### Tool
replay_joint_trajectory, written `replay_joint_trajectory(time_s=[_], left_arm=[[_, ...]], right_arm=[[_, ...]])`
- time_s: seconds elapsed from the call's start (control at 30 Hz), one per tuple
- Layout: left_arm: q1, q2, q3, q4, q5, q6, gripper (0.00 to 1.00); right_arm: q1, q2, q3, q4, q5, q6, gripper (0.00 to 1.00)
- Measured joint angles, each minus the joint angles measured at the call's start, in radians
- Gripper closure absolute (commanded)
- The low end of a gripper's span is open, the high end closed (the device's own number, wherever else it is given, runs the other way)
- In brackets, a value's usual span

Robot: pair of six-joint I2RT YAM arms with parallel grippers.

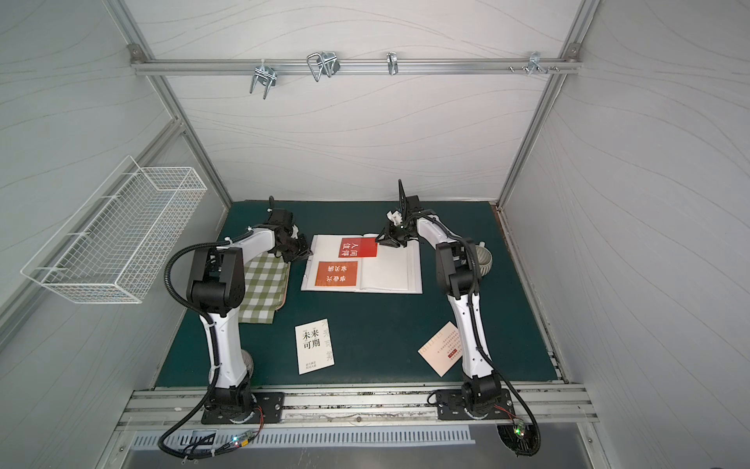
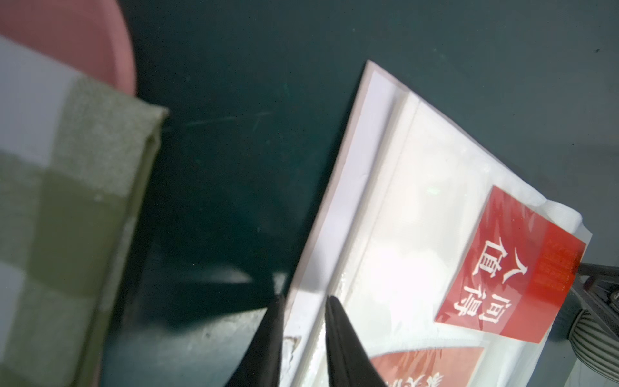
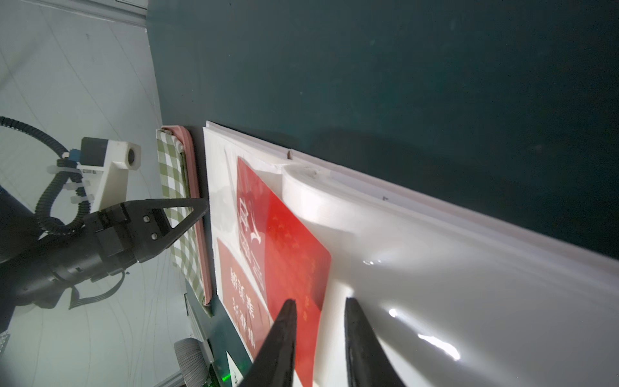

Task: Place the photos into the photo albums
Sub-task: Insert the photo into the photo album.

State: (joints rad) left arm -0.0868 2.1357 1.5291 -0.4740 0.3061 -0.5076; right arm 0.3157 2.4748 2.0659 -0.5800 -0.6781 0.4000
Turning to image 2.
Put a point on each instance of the white photo album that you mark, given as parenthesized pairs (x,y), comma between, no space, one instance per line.
(402,204)

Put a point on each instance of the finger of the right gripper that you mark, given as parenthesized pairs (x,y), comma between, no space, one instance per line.
(596,286)

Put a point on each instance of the red photo card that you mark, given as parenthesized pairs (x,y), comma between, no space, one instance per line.
(516,273)

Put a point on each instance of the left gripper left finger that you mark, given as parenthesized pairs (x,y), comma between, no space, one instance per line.
(261,363)

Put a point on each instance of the orange photo card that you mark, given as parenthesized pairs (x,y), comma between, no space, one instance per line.
(429,367)

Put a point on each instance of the green checkered photo album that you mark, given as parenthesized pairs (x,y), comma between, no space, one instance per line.
(77,150)

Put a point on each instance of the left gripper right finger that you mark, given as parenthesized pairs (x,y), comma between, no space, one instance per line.
(347,362)

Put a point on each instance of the ribbed grey ceramic teapot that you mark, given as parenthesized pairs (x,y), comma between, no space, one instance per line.
(593,346)

